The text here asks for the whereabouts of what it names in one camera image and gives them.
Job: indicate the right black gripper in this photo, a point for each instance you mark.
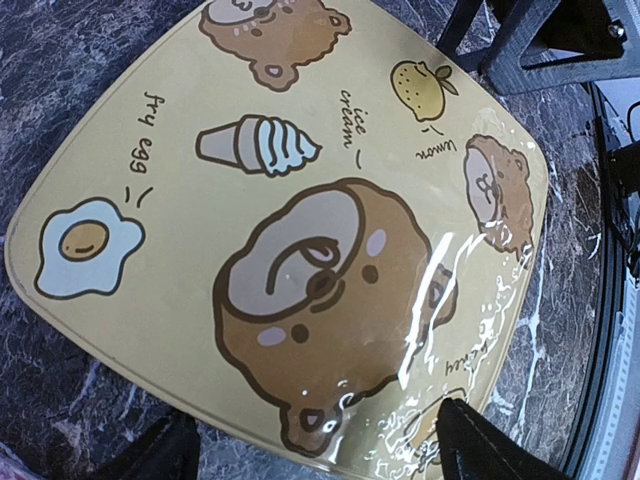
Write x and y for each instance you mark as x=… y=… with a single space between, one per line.
x=544 y=44

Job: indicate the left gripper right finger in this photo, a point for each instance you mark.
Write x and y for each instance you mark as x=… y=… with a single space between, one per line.
x=473 y=448

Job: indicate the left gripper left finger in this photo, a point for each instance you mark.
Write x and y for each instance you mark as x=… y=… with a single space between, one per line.
x=169 y=449

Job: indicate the bear printed tin lid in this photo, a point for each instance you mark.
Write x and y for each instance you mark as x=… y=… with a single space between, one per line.
x=297 y=221

